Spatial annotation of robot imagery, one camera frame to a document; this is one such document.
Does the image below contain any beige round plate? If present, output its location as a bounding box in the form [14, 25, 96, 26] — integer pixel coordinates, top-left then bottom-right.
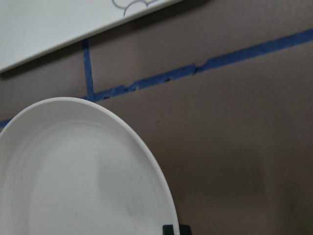
[0, 97, 179, 235]

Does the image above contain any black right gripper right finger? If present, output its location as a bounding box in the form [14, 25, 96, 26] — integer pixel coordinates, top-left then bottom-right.
[179, 224, 191, 235]

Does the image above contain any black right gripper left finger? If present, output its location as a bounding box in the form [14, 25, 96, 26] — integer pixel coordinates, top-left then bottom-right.
[162, 225, 174, 235]

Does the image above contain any white bear print tray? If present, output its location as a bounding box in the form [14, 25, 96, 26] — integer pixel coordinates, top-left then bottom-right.
[0, 0, 176, 73]

